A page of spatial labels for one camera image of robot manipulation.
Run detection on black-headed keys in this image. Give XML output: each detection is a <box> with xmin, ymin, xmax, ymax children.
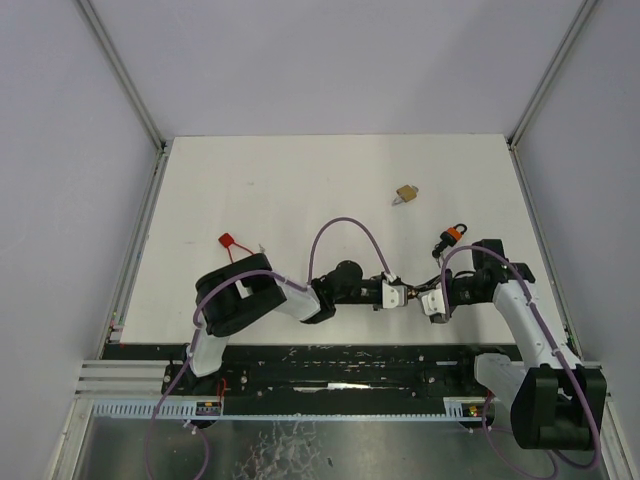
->
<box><xmin>431</xmin><ymin>241</ymin><xmax>449</xmax><ymax>266</ymax></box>

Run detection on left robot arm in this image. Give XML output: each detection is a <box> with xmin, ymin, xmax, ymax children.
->
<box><xmin>186</xmin><ymin>254</ymin><xmax>398</xmax><ymax>378</ymax></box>

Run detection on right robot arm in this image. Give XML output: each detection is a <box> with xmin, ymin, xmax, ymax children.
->
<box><xmin>439</xmin><ymin>239</ymin><xmax>607</xmax><ymax>451</ymax></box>

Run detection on white slotted cable duct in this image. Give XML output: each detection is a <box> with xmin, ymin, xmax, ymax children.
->
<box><xmin>93</xmin><ymin>398</ymin><xmax>224</xmax><ymax>421</ymax></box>

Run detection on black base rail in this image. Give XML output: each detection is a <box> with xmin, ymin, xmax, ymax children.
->
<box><xmin>103</xmin><ymin>344</ymin><xmax>508</xmax><ymax>418</ymax></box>

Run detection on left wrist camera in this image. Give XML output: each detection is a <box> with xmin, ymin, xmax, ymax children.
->
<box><xmin>381</xmin><ymin>273</ymin><xmax>408</xmax><ymax>309</ymax></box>

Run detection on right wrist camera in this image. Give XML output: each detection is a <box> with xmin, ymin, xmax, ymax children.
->
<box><xmin>418</xmin><ymin>288</ymin><xmax>447</xmax><ymax>324</ymax></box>

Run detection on brass padlock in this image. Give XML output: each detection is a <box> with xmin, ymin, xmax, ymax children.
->
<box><xmin>392</xmin><ymin>185</ymin><xmax>419</xmax><ymax>206</ymax></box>

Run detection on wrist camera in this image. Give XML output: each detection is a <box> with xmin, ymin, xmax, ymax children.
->
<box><xmin>418</xmin><ymin>288</ymin><xmax>447</xmax><ymax>324</ymax></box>
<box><xmin>381</xmin><ymin>273</ymin><xmax>408</xmax><ymax>309</ymax></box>

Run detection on orange black padlock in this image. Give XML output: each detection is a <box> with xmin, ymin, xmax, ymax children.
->
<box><xmin>440</xmin><ymin>223</ymin><xmax>468</xmax><ymax>247</ymax></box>

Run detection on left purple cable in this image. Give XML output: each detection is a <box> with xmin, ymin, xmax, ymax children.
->
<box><xmin>144</xmin><ymin>217</ymin><xmax>396</xmax><ymax>480</ymax></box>

